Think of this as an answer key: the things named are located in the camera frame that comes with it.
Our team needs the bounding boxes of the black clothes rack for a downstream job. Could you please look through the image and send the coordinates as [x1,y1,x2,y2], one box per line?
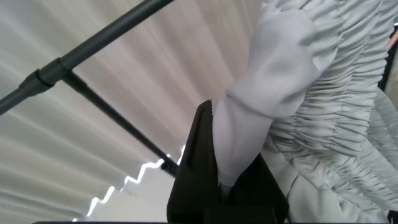
[0,0,180,179]

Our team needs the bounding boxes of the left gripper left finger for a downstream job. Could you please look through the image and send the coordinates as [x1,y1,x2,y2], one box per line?
[166,99,225,223]

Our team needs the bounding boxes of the pale grey shorts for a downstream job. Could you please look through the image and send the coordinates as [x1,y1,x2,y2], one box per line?
[211,0,398,223]

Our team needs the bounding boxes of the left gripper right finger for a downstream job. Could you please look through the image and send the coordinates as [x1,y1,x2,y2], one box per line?
[233,152,290,223]

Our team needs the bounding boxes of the pink clothes hanger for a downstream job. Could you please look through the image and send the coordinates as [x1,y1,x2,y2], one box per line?
[387,29,398,52]

